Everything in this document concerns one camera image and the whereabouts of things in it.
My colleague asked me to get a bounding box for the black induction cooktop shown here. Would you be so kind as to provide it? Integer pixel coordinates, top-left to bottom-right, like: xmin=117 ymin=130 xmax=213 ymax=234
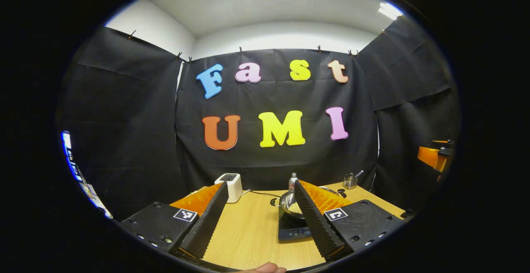
xmin=278 ymin=211 xmax=315 ymax=241

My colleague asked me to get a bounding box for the black toaster cable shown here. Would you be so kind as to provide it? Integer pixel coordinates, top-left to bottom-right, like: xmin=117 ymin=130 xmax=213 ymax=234
xmin=241 ymin=189 xmax=282 ymax=198

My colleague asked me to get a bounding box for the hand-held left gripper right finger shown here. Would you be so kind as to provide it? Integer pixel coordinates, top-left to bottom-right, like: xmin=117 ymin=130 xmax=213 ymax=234
xmin=293 ymin=179 xmax=405 ymax=262

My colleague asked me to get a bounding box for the steel pot with black handle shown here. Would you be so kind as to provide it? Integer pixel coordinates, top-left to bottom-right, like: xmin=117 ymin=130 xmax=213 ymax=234
xmin=270 ymin=187 xmax=342 ymax=220

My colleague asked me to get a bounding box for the small ceiling light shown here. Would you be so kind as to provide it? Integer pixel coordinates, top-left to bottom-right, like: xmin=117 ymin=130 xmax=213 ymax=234
xmin=378 ymin=2 xmax=403 ymax=21

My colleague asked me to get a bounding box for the white toaster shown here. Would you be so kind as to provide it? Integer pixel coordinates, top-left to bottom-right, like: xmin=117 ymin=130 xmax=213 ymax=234
xmin=214 ymin=173 xmax=243 ymax=203

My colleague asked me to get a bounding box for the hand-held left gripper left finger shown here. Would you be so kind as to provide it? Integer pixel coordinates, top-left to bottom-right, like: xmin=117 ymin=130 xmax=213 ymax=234
xmin=120 ymin=181 xmax=229 ymax=260

